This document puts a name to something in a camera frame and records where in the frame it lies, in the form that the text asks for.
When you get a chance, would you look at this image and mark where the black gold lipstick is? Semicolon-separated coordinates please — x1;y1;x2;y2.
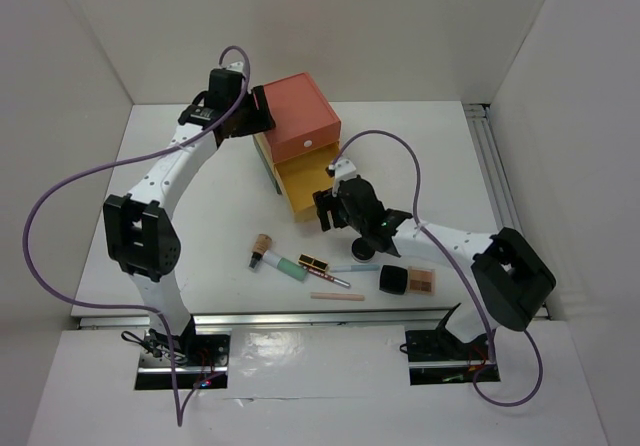
298;254;328;273

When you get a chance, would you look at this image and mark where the light blue mascara tube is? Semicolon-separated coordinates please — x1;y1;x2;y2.
329;264;381;273

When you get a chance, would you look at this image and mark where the dark red lip pencil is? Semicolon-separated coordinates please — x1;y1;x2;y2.
306;268;351;288

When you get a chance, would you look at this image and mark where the pink concealer stick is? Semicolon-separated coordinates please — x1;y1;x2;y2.
310;292;365;302

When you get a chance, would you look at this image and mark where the coral red top drawer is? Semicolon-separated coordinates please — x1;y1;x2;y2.
264;72;341;163

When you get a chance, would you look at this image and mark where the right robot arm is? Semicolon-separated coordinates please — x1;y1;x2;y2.
313;176;556;358

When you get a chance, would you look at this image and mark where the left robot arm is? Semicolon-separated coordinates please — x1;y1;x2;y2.
103;61;275;365

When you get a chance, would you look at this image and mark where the round black compact jar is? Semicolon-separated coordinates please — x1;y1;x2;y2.
351;238;376;263

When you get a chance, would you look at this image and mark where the tan foundation bottle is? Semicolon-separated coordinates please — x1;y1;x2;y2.
249;234;272;270

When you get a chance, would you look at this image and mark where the square black compact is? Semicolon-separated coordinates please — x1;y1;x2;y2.
379;265;409;296

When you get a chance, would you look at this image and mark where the mint green tube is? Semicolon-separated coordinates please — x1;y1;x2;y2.
263;250;307;282

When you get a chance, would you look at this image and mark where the brown eyeshadow palette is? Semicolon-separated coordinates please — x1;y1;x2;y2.
407;267;435;295

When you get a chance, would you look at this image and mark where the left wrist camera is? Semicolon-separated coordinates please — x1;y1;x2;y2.
223;61;247;76

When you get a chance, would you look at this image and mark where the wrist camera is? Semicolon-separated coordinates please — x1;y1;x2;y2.
326;157;358;189
223;61;247;76

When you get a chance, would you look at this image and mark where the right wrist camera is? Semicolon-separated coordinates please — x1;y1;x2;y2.
326;157;358;189

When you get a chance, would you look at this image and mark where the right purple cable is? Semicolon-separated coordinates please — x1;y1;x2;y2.
332;130;544;407

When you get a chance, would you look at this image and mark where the purple cable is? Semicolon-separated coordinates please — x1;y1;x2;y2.
332;130;544;407
23;45;251;427

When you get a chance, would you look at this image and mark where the aluminium side rail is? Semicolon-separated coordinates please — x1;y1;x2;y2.
464;103;551;320

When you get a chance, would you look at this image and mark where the aluminium mounting rail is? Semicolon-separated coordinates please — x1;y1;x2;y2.
74;306;516;373

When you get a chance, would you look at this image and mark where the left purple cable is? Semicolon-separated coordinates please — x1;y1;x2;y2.
23;45;251;427

